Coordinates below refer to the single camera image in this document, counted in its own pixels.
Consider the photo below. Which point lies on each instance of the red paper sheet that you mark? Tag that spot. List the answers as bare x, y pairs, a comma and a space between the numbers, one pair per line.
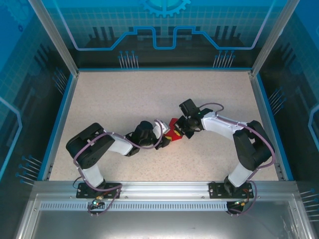
170, 137

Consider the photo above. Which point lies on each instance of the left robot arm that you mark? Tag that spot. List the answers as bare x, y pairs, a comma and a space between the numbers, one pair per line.
119, 145

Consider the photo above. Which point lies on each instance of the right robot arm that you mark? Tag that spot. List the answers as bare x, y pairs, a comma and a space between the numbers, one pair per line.
219, 127

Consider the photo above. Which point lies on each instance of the blue printed side panel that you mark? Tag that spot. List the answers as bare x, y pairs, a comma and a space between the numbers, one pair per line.
20, 74
299, 87

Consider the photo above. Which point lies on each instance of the blue printed gear panel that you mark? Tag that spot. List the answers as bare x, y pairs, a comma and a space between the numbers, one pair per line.
99, 25

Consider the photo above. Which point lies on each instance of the aluminium mounting rail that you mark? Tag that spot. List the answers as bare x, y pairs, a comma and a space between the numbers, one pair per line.
164, 189

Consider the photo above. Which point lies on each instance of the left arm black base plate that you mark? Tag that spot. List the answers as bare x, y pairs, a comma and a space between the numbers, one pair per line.
112, 193

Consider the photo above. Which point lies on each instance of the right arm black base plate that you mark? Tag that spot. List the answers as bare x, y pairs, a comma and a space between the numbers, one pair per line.
216, 190

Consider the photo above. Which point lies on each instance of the aluminium side rail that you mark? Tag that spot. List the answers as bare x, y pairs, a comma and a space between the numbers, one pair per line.
266, 124
62, 124

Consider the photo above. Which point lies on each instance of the aluminium frame post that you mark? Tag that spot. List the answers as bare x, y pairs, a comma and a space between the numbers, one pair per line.
268, 42
58, 44

